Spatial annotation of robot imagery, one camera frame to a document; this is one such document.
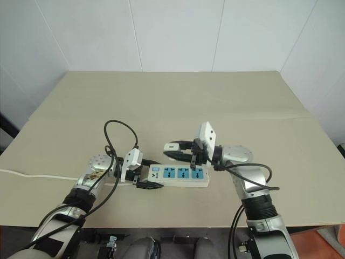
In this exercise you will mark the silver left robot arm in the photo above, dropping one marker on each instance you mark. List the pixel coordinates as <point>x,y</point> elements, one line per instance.
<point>55,226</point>

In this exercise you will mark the grey rounded shape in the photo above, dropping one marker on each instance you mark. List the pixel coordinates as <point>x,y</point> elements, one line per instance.
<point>144,248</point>
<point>203,248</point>

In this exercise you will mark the white power strip blue sockets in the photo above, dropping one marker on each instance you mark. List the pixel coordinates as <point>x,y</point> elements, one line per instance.
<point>183,175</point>

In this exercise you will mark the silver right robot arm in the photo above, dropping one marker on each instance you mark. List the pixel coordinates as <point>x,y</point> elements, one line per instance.
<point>258,207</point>

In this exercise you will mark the small silver metal clamp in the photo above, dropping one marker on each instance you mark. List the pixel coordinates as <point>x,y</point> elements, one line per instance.
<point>111,240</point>

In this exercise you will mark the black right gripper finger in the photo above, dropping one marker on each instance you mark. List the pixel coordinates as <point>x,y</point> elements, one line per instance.
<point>178,156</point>
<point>180,142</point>

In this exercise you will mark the dark object at room edge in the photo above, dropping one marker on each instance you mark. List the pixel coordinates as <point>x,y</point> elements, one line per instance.
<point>341,149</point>

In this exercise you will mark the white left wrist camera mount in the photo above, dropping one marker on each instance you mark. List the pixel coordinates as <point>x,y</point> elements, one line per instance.
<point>132,159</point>

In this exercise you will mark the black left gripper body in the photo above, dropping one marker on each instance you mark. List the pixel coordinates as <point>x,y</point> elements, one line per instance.
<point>132,176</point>

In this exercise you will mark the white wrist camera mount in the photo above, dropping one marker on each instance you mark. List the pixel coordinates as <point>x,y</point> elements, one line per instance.
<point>132,159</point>
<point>207,136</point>

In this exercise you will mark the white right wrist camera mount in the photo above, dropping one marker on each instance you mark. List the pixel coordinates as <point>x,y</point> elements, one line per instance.
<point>207,136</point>

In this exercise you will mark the black object beside table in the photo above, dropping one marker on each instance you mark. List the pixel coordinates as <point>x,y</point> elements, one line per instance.
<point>6,132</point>

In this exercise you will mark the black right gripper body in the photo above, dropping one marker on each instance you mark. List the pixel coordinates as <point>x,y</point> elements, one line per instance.
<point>198,153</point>

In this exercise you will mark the white charger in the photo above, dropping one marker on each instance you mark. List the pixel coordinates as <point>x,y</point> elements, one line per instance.
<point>172,147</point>

